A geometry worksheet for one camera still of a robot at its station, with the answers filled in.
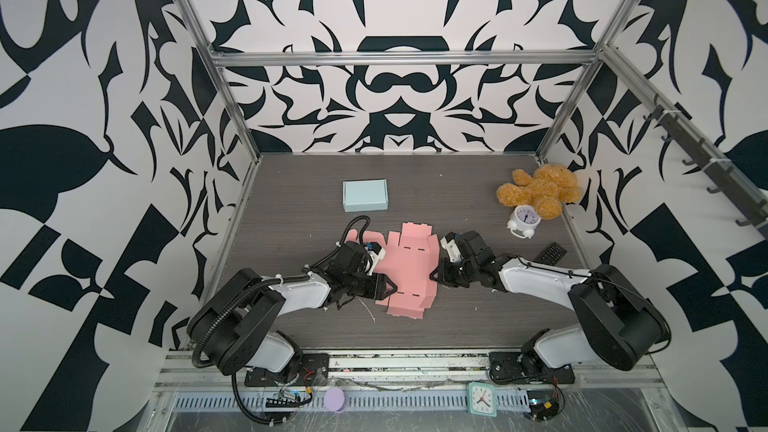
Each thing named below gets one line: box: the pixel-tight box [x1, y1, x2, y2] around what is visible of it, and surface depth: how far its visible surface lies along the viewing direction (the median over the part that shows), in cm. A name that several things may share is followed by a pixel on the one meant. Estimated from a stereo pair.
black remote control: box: [534, 242, 568, 266], surface depth 94 cm
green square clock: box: [467, 382, 497, 417], surface depth 71 cm
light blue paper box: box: [342, 178, 389, 213], surface depth 106 cm
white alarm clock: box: [506, 204, 542, 239], surface depth 101 cm
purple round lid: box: [324, 386, 348, 414], surface depth 65 cm
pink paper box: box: [348, 223, 439, 319], surface depth 93 cm
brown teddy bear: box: [496, 164, 581, 221], surface depth 101 cm
